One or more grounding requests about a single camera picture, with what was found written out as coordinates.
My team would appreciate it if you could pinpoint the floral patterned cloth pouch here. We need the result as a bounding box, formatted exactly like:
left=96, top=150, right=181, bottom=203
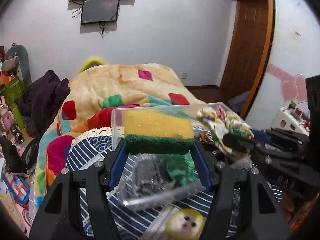
left=196, top=106, right=254, bottom=156

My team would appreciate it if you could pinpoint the yellow green sponge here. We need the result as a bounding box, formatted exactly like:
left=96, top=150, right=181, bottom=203
left=124, top=109, right=195, bottom=155

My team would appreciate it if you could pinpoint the yellow plush doll head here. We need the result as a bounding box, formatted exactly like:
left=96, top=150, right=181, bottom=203
left=165, top=209, right=206, bottom=239

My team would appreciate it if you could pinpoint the navy white patterned tablecloth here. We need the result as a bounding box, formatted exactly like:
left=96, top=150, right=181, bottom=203
left=64, top=127, right=283, bottom=240

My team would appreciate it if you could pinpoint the clear plastic storage box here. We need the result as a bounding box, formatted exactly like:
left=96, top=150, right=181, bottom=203
left=111, top=102, right=232, bottom=211

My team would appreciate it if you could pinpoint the brown wooden door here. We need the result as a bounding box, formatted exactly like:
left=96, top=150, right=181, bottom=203
left=220, top=0, right=275, bottom=118

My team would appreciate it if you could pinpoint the colourful fleece blanket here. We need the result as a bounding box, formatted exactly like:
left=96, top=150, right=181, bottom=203
left=34, top=63, right=203, bottom=207

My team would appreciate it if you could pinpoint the white wardrobe with hearts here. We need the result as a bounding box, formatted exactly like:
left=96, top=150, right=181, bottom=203
left=246, top=0, right=319, bottom=129

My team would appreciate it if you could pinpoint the dark purple garment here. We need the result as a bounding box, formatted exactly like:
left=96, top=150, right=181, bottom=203
left=17, top=70, right=71, bottom=137

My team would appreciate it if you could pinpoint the yellow fluffy object behind blanket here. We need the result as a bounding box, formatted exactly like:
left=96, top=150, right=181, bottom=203
left=78, top=56, right=107, bottom=74

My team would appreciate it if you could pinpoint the pink rabbit toy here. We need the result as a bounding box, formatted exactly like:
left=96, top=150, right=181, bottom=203
left=1, top=95, right=16, bottom=132

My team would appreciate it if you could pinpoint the green cardboard box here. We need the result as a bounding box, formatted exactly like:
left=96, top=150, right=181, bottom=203
left=1, top=75, right=24, bottom=131

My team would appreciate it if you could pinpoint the grey green plush toy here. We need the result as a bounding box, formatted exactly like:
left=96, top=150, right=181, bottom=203
left=1, top=45, right=32, bottom=88

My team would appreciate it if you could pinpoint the small dark wall monitor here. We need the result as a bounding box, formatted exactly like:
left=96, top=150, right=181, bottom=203
left=81, top=0, right=120, bottom=25

